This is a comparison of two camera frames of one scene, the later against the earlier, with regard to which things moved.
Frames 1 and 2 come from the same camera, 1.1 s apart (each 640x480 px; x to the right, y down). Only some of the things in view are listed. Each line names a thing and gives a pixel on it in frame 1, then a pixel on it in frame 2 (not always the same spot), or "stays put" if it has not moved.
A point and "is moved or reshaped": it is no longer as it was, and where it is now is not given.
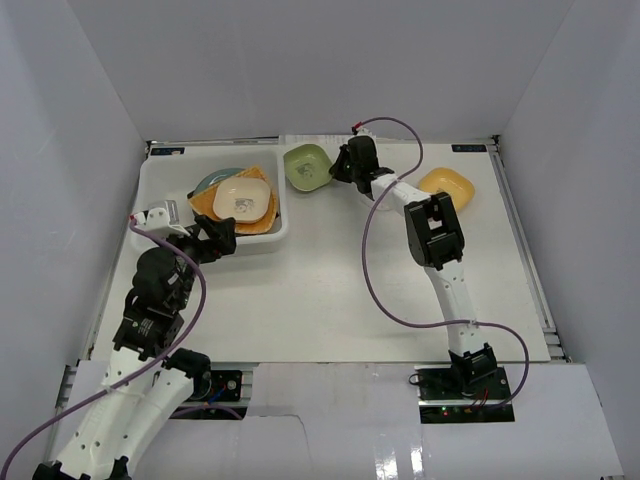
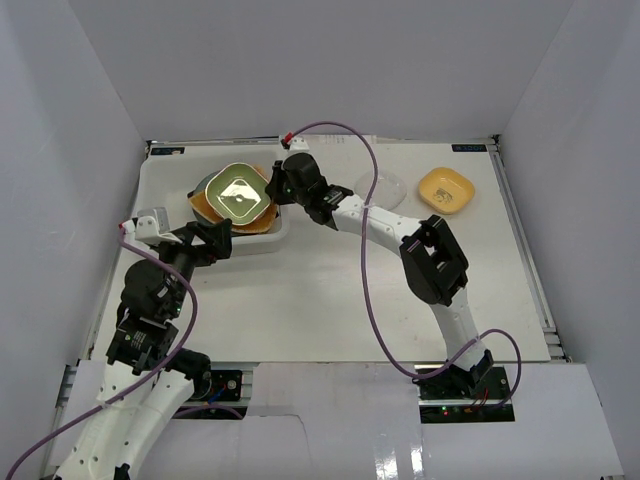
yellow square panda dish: [443, 180] stays put
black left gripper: [206, 238] stays put
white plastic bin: [169, 170] stays put
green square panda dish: [307, 167] is moved or reshaped
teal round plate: [213, 178] is moved or reshaped
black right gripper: [337, 169] → [274, 189]
